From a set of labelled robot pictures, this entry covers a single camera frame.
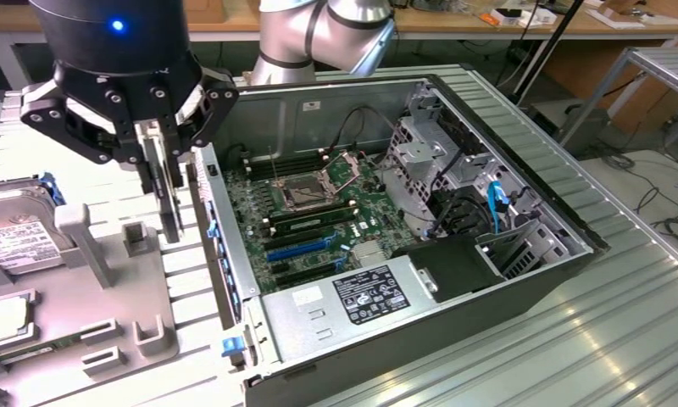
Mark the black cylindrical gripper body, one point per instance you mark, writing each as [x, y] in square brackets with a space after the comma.
[119, 42]

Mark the graphics card with black shroud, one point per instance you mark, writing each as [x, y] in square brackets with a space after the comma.
[169, 212]

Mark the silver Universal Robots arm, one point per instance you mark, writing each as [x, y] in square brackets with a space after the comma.
[316, 34]

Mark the black RAM slot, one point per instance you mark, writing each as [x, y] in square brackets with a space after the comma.
[260, 171]
[260, 162]

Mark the thin metal locking lever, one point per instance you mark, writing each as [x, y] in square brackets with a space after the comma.
[275, 169]

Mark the CPU socket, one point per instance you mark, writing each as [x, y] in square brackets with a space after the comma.
[308, 193]

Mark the metal socket cover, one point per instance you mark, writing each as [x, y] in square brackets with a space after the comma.
[329, 180]

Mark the blue slot retainer clip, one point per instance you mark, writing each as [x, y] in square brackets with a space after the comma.
[209, 231]
[221, 265]

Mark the hard disk with blue carrier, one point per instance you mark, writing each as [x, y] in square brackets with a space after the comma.
[11, 229]

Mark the installed RAM stick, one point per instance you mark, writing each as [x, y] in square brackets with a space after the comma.
[316, 220]

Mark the long black expansion slot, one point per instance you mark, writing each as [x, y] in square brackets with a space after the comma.
[296, 241]

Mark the blue expansion slot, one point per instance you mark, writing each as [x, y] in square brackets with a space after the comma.
[300, 251]

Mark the green motherboard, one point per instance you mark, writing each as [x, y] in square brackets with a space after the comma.
[373, 212]

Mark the grey plastic parts rack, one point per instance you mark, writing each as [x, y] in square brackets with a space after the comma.
[91, 305]

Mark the small silver heat sink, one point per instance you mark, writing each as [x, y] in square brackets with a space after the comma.
[368, 251]

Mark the long wooden desk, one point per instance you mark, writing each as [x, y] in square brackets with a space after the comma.
[457, 29]

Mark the silver CPU chip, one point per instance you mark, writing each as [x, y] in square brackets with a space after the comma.
[0, 320]

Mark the orange and white box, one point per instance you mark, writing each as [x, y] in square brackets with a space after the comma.
[495, 20]

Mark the silver power supply unit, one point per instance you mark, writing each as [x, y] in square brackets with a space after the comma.
[305, 322]

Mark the green loose RAM stick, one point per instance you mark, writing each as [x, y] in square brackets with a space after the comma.
[39, 351]

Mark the blue case latch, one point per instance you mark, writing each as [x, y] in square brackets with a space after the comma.
[232, 347]

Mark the black plastic shroud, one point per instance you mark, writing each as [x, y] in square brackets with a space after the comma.
[447, 267]

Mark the black stand pole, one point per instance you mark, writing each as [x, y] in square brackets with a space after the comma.
[553, 38]

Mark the black box on floor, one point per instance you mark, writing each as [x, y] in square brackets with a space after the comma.
[571, 123]

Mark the silver disk bay with grille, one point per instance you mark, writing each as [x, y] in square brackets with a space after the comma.
[520, 254]

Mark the open black PC case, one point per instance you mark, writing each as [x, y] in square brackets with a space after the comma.
[487, 322]

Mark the flat cardboard tray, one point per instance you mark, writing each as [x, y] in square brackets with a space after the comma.
[616, 15]

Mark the black intrusion switch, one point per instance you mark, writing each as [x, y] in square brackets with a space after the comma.
[212, 168]

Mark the metal frame slat table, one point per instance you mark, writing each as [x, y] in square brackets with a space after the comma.
[673, 63]

